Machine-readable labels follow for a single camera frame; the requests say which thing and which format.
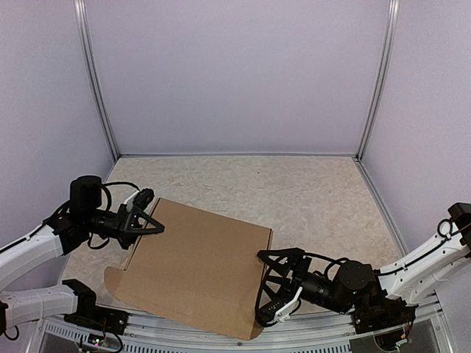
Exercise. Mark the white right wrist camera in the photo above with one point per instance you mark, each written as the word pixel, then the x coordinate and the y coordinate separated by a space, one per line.
pixel 278 310

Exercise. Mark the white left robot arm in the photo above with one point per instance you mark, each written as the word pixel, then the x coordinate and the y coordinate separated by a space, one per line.
pixel 57 236

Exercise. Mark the brown cardboard box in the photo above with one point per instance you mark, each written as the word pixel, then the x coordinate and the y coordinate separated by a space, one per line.
pixel 202 271

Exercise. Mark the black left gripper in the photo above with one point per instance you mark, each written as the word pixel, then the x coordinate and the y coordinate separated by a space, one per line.
pixel 126 224

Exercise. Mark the right aluminium frame post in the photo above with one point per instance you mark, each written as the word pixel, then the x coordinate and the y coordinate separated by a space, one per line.
pixel 380 80

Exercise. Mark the aluminium frame post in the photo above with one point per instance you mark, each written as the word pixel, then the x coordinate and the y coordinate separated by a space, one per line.
pixel 380 80
pixel 93 77

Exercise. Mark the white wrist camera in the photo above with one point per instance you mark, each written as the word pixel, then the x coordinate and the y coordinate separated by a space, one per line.
pixel 278 310
pixel 140 199

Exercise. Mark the front aluminium frame rail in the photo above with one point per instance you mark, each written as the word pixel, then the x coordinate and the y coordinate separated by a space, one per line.
pixel 315 332

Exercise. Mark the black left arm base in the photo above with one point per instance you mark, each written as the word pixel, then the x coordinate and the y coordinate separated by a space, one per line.
pixel 92 316

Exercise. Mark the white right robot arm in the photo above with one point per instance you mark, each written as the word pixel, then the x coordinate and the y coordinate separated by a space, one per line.
pixel 420 272

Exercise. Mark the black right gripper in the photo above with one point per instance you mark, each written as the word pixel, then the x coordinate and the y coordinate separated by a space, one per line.
pixel 301 266

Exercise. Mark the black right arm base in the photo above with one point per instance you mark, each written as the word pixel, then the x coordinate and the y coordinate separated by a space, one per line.
pixel 373 313

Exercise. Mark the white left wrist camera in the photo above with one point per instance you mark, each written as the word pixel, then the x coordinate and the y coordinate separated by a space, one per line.
pixel 140 199

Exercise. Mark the left aluminium frame post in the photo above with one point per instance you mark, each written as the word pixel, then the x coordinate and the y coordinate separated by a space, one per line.
pixel 93 77

